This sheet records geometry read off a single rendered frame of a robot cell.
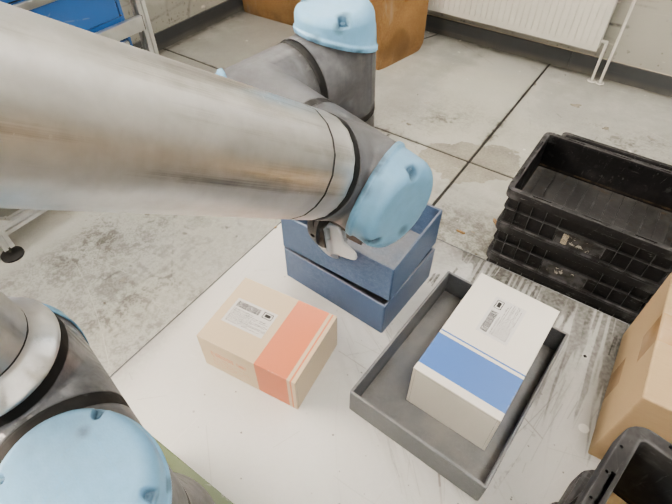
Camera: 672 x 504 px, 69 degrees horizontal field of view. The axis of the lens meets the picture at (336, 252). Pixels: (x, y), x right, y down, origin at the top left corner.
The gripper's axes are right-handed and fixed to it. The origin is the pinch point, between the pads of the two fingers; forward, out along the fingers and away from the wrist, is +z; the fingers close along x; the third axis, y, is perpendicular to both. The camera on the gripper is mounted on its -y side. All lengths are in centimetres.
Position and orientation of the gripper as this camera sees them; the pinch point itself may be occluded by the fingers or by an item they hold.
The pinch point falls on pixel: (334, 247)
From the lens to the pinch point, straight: 71.7
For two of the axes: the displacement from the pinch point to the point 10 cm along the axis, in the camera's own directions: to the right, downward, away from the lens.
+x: 5.8, -6.4, 5.0
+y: 8.1, 4.3, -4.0
